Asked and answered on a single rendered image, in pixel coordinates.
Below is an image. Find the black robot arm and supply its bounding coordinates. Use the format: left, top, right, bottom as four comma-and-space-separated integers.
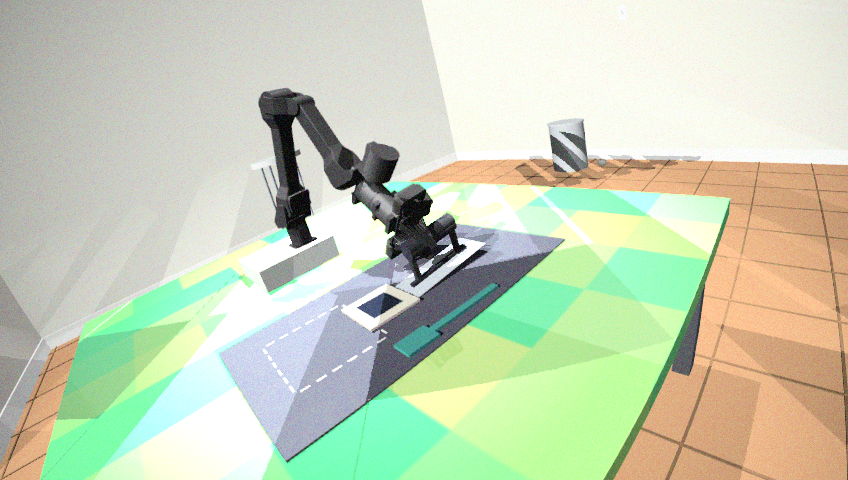
258, 88, 399, 249

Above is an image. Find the white tile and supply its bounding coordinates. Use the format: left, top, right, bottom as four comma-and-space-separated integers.
341, 284, 421, 332

